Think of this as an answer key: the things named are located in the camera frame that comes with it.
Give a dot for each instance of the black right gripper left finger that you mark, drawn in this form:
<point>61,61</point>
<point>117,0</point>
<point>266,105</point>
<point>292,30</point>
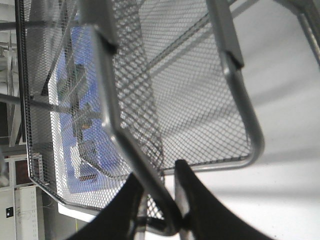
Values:
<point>118,220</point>

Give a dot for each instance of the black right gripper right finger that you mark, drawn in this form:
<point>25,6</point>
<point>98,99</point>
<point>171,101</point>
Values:
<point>204,217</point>

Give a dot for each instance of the red emergency stop button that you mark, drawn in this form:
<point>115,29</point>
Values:
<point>82,119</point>

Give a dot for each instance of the silver mesh tray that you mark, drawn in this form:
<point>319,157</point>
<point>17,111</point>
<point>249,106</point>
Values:
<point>179,84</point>
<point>43,29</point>

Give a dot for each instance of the white circuit breaker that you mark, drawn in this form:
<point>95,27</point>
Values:
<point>85,168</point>

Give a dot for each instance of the blue plastic tray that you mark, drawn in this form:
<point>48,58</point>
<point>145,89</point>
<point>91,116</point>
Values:
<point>112,171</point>

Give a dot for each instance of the green terminal block component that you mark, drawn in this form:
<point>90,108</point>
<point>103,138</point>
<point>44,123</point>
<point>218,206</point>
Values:
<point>71,90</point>

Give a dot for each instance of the silver rack frame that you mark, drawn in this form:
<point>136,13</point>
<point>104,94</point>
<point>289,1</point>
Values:
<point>125,101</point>

